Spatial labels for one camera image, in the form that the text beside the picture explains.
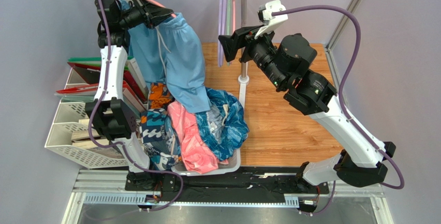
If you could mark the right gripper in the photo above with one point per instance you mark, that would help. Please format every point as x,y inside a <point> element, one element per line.
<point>246,44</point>

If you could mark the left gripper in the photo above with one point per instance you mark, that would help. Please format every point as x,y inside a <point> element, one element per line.
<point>151,14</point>

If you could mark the light blue shorts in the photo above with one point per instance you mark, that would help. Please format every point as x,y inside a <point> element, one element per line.
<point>171,53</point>

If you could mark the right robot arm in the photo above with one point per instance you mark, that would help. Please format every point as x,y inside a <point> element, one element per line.
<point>287,66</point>

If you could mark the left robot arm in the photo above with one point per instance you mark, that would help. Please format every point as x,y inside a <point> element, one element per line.
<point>109,115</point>

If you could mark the purple hanger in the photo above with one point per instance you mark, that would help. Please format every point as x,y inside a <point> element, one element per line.
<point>224,17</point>
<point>219,47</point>

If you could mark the dark blue patterned shorts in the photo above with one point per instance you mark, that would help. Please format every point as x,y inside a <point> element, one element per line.
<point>222,128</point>

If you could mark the colorful patterned shorts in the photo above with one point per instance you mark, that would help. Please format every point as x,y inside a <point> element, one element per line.
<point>159,137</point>

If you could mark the red folder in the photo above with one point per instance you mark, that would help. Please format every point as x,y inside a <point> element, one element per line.
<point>91,73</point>

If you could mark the green folder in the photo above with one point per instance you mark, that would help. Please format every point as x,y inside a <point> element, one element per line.
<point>131,61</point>

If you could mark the pink garment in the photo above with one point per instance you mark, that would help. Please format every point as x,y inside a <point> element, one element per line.
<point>195,154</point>

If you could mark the white laundry basket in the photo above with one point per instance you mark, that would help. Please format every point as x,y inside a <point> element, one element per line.
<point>234,162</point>

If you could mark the books in organizer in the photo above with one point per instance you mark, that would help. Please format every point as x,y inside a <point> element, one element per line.
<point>82,136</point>

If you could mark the white file organizer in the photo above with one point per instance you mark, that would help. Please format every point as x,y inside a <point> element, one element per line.
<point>74,96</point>

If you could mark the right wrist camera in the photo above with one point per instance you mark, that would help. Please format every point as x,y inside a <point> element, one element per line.
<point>270,22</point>

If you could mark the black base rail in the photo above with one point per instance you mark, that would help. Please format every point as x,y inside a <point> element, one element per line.
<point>247,187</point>

